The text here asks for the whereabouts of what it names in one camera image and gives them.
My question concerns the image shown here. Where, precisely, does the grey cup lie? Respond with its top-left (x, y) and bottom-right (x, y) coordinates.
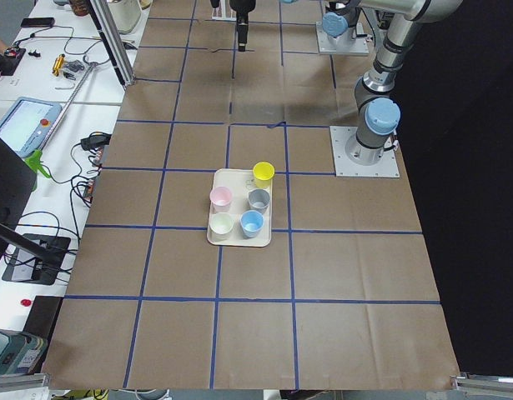
top-left (248, 188), bottom-right (271, 214)

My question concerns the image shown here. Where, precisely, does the blue cup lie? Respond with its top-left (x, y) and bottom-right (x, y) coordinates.
top-left (239, 210), bottom-right (264, 238)

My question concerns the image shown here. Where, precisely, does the pale green cup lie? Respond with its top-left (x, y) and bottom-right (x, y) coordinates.
top-left (209, 212), bottom-right (234, 242)

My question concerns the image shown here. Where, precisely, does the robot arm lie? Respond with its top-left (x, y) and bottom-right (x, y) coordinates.
top-left (322, 1), bottom-right (461, 166)
top-left (210, 0), bottom-right (256, 52)

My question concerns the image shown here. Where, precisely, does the pink cup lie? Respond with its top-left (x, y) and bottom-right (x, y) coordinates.
top-left (209, 186), bottom-right (233, 213)

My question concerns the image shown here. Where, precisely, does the aluminium frame post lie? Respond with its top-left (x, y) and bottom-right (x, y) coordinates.
top-left (86, 0), bottom-right (135, 88)

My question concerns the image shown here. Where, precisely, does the black monitor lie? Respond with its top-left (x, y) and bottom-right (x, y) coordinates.
top-left (0, 127), bottom-right (38, 284)

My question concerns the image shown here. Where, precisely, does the teach pendant tablet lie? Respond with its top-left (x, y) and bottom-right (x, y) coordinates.
top-left (0, 97), bottom-right (63, 158)

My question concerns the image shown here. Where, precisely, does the cream plastic tray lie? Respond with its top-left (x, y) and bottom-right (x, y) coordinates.
top-left (207, 168), bottom-right (273, 248)

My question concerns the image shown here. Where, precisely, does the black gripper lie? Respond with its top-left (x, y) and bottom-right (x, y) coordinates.
top-left (236, 10), bottom-right (250, 53)

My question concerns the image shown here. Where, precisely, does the yellow cup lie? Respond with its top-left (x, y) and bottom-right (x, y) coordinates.
top-left (252, 162), bottom-right (275, 188)

